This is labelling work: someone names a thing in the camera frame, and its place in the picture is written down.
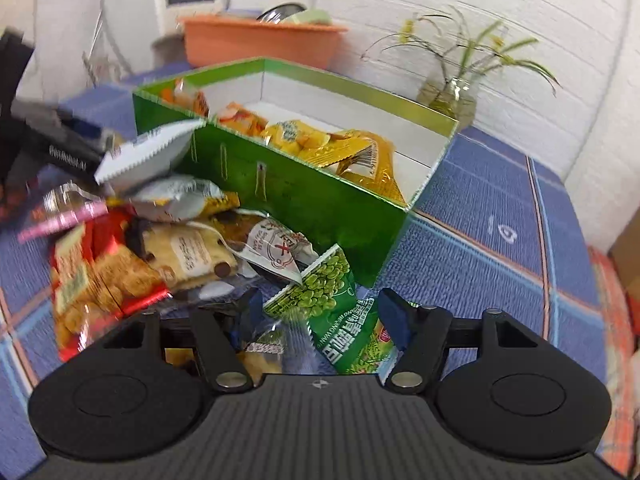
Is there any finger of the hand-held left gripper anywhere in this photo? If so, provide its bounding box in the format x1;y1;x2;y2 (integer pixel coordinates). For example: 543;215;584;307
56;105;125;158

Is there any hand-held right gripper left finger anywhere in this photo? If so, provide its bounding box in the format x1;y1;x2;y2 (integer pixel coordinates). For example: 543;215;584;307
102;287;264;394

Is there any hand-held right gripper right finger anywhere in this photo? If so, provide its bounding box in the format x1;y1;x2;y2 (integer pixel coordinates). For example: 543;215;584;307
377;287;541;395

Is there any white zigzag-edged snack packet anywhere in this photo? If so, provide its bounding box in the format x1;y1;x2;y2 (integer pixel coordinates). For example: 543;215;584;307
94;120;207;187

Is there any chocolate chip cracker packet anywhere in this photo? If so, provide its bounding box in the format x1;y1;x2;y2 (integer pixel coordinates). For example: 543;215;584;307
125;220;239;292

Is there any green cardboard box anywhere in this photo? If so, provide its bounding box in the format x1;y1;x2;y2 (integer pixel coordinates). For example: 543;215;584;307
132;57;461;289

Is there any small clear snack packet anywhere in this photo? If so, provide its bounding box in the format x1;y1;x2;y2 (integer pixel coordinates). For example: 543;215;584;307
234;327;287;387

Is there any green pea snack packet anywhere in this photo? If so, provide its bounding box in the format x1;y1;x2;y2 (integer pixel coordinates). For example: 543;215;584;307
264;244;397;376

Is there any pink snack packet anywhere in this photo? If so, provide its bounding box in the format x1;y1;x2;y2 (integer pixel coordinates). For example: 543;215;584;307
17;184;109;244

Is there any white and red snack packet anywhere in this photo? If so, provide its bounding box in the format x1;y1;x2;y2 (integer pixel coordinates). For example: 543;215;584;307
239;216;317;287

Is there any orange snack packet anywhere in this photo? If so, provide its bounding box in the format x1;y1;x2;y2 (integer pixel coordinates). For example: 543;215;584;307
214;102;269;139
160;79;209;117

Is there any brown snack packet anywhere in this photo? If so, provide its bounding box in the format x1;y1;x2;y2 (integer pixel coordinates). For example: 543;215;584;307
209;207;271;252

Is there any red cracker snack packet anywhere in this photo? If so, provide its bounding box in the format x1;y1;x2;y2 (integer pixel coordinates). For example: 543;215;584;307
50;209;169;362

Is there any grey and yellow snack packet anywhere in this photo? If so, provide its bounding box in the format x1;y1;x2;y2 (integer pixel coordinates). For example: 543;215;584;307
131;176;242;224

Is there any orange plastic basin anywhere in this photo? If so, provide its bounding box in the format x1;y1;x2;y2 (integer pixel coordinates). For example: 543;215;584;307
177;12;349;69

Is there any orange plaid cloth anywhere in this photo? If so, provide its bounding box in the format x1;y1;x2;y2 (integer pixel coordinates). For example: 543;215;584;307
587;246;640;463

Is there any plant in glass vase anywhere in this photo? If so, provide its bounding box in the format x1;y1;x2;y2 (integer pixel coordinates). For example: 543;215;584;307
364;6;562;128

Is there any pale green item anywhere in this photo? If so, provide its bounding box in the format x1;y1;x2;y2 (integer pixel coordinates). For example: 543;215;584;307
284;7;334;27

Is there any black wire lid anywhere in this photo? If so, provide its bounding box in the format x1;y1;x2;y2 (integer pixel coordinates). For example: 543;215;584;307
256;2;310;24

